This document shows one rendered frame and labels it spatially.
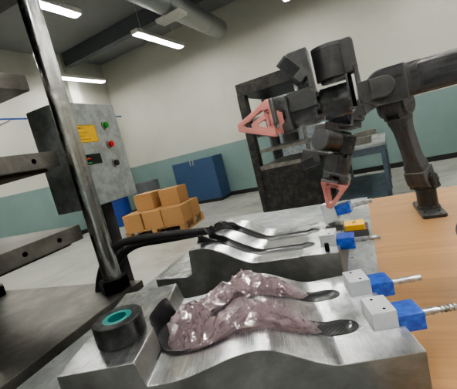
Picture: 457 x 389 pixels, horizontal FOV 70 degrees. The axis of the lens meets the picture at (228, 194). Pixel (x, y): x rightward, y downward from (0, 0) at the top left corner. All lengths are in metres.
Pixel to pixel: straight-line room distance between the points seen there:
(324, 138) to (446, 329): 0.48
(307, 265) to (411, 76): 0.43
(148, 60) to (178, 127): 1.90
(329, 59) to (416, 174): 0.69
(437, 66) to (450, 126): 6.79
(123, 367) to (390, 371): 0.36
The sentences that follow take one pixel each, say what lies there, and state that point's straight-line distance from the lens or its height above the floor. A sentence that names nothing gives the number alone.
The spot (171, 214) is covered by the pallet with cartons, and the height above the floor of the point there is 0.32.
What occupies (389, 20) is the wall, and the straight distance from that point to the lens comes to 7.51.
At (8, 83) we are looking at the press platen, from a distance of 1.22.
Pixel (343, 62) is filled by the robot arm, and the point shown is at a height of 1.26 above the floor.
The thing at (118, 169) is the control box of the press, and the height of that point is 1.19.
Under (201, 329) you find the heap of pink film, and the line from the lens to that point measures 0.57.
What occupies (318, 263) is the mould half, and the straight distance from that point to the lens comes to 0.77.
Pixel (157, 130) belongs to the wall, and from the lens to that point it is 9.23.
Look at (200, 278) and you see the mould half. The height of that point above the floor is 0.85.
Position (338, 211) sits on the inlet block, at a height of 0.93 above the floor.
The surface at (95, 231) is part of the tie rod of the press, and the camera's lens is 1.16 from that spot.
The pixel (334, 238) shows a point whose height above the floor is 0.91.
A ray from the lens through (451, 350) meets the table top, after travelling 0.63.
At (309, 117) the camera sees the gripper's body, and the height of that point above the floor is 1.18.
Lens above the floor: 1.16
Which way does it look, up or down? 8 degrees down
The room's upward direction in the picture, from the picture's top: 14 degrees counter-clockwise
